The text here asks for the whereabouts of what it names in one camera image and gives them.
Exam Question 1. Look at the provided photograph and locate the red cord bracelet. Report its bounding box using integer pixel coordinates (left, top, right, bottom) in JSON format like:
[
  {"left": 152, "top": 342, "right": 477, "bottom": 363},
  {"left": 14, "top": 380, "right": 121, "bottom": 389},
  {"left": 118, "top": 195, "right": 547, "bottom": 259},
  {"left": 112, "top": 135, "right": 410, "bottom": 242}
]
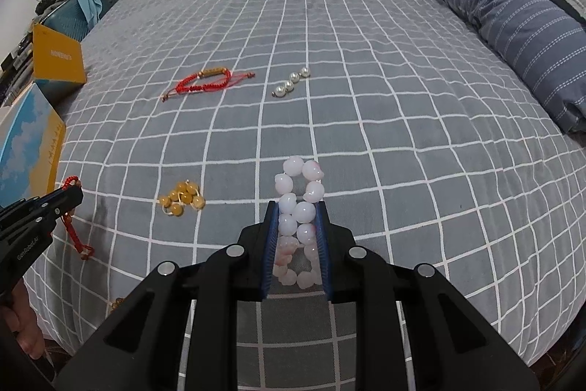
[
  {"left": 62, "top": 174, "right": 97, "bottom": 261},
  {"left": 160, "top": 68, "right": 256, "bottom": 102}
]

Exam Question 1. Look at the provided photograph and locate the grey checked bed sheet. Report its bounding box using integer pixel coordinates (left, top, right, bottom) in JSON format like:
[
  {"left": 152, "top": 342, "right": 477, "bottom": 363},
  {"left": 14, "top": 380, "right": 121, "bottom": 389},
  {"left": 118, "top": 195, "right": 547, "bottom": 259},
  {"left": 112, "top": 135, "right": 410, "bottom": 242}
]
[{"left": 25, "top": 0, "right": 585, "bottom": 363}]

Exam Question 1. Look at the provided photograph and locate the teal suitcase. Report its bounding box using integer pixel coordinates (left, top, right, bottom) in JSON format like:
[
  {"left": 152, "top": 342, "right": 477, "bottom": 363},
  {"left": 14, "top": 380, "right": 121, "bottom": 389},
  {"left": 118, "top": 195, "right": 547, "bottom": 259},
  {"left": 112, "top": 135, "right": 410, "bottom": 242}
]
[{"left": 33, "top": 0, "right": 118, "bottom": 41}]

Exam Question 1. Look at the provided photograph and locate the yellow amber bead bracelet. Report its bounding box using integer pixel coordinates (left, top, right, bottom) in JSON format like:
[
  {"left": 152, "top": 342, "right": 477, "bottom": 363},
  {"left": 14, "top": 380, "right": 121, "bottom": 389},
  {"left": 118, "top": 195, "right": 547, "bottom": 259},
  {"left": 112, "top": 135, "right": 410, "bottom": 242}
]
[{"left": 155, "top": 180, "right": 207, "bottom": 218}]

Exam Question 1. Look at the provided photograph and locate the pearl bead strand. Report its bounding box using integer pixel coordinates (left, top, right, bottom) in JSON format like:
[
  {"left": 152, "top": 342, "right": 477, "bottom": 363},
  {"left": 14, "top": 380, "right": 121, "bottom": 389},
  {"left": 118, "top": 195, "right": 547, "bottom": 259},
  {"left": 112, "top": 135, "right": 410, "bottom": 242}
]
[{"left": 272, "top": 66, "right": 311, "bottom": 98}]

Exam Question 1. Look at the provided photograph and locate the pink white bead bracelet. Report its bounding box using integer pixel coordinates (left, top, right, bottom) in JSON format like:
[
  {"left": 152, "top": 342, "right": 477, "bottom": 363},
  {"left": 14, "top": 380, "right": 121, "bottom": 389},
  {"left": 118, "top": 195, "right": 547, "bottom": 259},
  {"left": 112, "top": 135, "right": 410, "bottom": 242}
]
[{"left": 272, "top": 155, "right": 326, "bottom": 290}]

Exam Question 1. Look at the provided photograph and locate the left hand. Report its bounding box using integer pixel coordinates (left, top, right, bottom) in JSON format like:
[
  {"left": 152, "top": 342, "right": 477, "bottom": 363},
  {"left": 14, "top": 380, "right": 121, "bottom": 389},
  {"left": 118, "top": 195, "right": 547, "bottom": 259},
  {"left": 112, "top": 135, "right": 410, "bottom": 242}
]
[{"left": 1, "top": 280, "right": 45, "bottom": 359}]

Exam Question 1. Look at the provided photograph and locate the blue yellow cardboard box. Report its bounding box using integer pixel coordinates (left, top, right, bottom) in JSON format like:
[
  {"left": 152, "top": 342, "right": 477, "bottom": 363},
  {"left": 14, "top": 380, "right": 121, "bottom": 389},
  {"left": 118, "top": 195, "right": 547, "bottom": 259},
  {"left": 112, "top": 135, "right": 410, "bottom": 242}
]
[{"left": 1, "top": 25, "right": 86, "bottom": 207}]

